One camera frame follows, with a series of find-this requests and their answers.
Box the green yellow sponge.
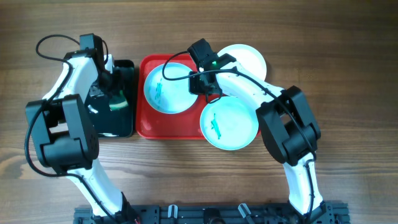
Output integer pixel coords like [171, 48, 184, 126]
[109, 93, 128, 111]

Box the plate with green stain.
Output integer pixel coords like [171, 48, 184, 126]
[144, 64, 198, 114]
[200, 96, 259, 151]

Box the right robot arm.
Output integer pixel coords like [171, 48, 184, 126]
[190, 52, 323, 219]

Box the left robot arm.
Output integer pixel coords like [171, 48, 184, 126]
[25, 50, 140, 223]

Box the black tray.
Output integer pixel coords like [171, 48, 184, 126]
[85, 60, 137, 138]

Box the clean white plate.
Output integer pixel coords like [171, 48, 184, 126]
[218, 44, 267, 80]

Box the red tray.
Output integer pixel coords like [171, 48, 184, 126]
[136, 54, 206, 140]

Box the black mounting rail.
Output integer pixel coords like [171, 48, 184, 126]
[73, 202, 351, 224]

